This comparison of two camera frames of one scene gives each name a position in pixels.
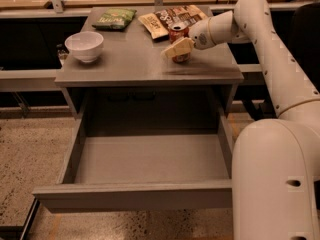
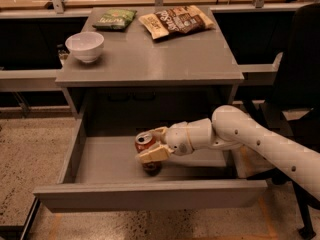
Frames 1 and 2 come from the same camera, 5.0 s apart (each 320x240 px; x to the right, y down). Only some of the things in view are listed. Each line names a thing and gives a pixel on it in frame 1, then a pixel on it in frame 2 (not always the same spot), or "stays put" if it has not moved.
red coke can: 177,31 to 143,142
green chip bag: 115,19 stays put
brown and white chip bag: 158,23 stays put
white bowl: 85,45 stays put
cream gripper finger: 177,48 to 154,154
